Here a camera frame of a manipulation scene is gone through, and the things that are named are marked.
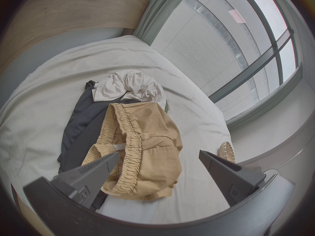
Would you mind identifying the bed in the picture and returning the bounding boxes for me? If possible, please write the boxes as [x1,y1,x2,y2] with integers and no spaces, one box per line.
[0,0,238,224]

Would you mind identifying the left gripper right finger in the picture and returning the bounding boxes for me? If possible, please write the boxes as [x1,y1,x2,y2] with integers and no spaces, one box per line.
[199,150,267,207]

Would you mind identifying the window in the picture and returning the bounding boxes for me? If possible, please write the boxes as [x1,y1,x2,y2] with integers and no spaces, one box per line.
[134,0,303,132]

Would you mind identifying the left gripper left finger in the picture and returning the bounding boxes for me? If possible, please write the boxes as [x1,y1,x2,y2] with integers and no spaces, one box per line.
[52,152,120,209]

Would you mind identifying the white garment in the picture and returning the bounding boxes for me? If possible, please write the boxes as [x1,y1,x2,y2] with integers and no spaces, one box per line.
[93,69,167,109]

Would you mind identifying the round woven basket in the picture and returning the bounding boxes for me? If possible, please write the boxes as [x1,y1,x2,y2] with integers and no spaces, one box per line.
[219,142,236,163]

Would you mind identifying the black garment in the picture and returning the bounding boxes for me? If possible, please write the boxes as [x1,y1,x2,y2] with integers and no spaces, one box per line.
[57,81,128,211]

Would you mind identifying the tan shorts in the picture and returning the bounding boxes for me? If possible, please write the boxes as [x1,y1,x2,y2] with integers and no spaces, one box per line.
[81,102,184,201]

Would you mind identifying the blue-green curtain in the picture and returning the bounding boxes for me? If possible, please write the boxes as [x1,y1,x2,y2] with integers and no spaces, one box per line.
[133,0,195,46]
[225,65,304,132]

